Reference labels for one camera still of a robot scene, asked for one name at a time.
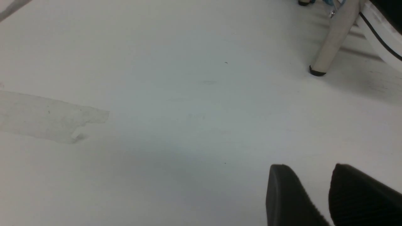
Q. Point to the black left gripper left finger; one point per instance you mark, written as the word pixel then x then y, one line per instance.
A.
pixel 287 202

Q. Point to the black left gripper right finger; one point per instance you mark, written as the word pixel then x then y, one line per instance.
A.
pixel 357 199

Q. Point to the beige furniture leg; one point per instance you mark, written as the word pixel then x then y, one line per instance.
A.
pixel 340 25

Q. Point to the clear tape strip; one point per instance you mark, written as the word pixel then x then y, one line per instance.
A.
pixel 46 118

